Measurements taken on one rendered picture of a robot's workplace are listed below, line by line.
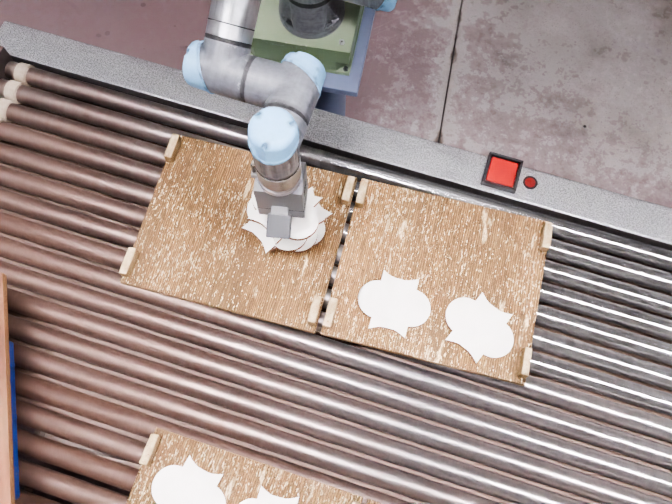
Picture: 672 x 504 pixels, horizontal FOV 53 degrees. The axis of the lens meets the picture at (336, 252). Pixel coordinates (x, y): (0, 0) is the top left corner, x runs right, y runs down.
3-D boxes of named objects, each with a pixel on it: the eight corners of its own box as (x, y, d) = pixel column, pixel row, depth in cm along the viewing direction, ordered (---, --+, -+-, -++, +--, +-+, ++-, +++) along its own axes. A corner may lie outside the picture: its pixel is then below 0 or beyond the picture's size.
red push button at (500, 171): (490, 158, 150) (492, 155, 148) (517, 166, 149) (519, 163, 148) (484, 182, 148) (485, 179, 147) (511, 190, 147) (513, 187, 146)
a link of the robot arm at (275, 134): (307, 108, 101) (287, 157, 98) (309, 143, 112) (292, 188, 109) (257, 93, 102) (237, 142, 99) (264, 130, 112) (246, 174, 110)
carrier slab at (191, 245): (177, 137, 151) (175, 133, 149) (357, 180, 147) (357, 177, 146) (121, 284, 139) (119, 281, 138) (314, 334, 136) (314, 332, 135)
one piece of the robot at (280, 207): (242, 210, 110) (253, 244, 125) (298, 214, 110) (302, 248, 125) (252, 143, 114) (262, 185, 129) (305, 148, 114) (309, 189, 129)
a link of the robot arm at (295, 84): (262, 37, 107) (237, 94, 104) (329, 55, 106) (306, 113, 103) (267, 66, 115) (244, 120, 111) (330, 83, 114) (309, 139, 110)
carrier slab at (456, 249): (361, 180, 147) (361, 177, 146) (549, 224, 144) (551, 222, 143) (320, 335, 136) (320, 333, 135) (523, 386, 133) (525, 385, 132)
